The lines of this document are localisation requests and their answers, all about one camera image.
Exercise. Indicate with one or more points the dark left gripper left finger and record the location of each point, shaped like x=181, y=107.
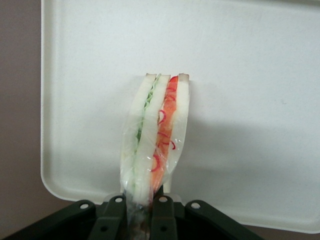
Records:
x=105, y=220

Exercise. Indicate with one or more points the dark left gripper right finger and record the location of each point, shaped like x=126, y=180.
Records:
x=165, y=220

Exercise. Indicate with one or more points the triangle sandwich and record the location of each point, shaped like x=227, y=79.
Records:
x=152, y=130

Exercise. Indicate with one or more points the cream plastic tray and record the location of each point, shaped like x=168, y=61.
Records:
x=225, y=100

